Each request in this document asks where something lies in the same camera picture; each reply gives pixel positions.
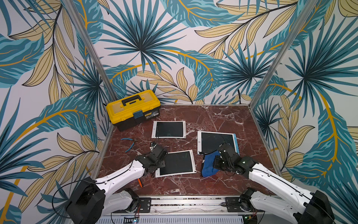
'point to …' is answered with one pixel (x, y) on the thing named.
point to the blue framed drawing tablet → (209, 142)
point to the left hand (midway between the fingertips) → (160, 162)
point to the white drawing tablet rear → (170, 129)
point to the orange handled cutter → (140, 183)
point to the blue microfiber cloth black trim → (208, 169)
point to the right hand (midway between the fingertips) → (212, 162)
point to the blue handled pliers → (134, 140)
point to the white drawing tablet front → (177, 163)
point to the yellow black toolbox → (127, 112)
